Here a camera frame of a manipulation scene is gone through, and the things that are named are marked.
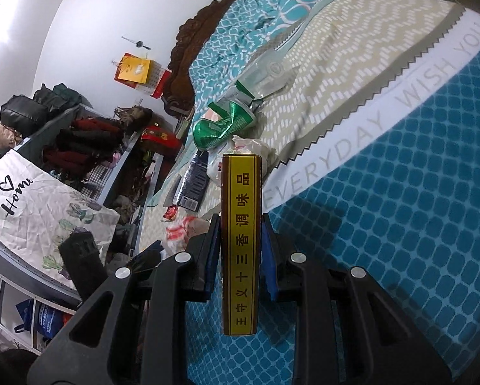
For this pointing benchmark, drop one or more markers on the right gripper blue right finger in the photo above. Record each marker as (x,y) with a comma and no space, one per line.
(274,262)

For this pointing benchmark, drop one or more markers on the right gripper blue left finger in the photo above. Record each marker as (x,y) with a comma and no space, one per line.
(205,249)

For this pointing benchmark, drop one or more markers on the yellow seasoning box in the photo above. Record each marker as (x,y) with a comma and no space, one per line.
(241,255)

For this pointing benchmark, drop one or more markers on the white plastic bag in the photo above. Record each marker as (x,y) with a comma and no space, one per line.
(238,146)

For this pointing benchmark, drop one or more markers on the red white snack wrapper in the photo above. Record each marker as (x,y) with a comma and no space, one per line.
(179,226)

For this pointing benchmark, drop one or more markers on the dark blue carton box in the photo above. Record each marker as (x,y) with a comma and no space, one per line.
(193,184)

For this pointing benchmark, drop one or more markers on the red gift box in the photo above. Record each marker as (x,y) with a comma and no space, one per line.
(160,141)

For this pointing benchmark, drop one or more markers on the crushed green can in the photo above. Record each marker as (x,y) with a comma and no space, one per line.
(209,134)

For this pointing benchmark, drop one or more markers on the open shelf with clothes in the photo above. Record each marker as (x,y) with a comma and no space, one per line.
(101,157)

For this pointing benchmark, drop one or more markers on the carved dark wood headboard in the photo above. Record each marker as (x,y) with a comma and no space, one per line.
(178,91)

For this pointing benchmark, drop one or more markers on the white storage cubby cabinet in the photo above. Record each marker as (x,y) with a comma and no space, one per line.
(26,293)

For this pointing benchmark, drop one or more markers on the blue patterned bed quilt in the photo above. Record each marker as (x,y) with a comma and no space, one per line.
(377,156)

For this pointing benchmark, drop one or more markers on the white home cactus cloth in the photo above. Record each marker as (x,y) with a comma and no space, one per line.
(38,213)

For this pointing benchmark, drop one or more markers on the clear plastic bottle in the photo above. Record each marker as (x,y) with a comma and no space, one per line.
(268,74)

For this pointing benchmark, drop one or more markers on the black bags on shelf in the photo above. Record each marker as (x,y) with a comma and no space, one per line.
(27,115)

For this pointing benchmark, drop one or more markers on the teal patterned blanket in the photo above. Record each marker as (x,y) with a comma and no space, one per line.
(243,29)

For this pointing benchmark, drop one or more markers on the yellow red wall calendar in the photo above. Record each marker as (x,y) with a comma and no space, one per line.
(142,74)

